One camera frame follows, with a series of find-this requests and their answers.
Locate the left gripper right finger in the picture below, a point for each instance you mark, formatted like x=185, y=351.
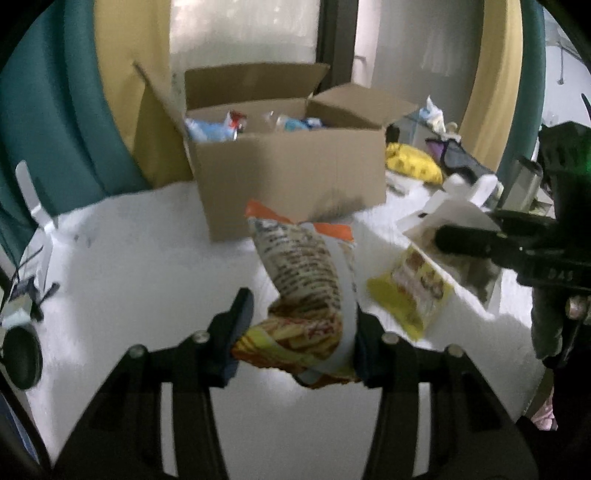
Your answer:
x=472, y=434

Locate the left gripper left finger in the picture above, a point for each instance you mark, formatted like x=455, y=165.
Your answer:
x=118, y=436

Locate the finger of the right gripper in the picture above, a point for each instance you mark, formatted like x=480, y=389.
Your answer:
x=519, y=221
x=539, y=261

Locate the small beige cracker pack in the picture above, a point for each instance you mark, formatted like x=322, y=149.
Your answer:
x=478, y=276

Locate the yellow small snack bag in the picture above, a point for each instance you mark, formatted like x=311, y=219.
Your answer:
x=413, y=292

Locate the orange cracker snack pack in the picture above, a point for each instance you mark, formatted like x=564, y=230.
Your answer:
x=310, y=328

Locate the blue sea salt cracker pack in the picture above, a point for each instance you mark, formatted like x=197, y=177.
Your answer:
x=289, y=124

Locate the white red cartoon snack bag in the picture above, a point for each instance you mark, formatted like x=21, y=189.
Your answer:
x=236, y=121

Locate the stainless steel thermos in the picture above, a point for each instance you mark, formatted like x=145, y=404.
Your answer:
x=522, y=189

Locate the white plastic appliance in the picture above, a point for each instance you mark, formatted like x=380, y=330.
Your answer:
x=478, y=193

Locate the dark bag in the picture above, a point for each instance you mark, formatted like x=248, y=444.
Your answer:
x=454, y=159

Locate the teal curtain right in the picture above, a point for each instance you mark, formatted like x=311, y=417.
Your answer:
x=527, y=117

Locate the teal curtain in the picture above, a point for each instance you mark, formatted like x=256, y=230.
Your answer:
x=55, y=117
x=527, y=117

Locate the yellow curtain right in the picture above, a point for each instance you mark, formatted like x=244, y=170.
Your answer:
x=488, y=119

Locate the yellow curtain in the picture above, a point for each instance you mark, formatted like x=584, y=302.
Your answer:
x=488, y=119
x=128, y=32

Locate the crumpled white plastic bag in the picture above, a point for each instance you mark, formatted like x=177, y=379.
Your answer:
x=433, y=117

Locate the white router antenna device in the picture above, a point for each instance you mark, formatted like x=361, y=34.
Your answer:
x=41, y=217

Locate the brown cardboard box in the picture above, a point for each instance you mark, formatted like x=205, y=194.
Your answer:
x=312, y=175

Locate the teal curtain left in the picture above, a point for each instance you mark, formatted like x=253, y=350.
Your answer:
x=55, y=117

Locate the yellow curtain left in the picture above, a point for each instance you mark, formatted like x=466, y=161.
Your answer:
x=128, y=32

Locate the black window frame post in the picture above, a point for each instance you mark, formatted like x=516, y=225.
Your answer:
x=336, y=40

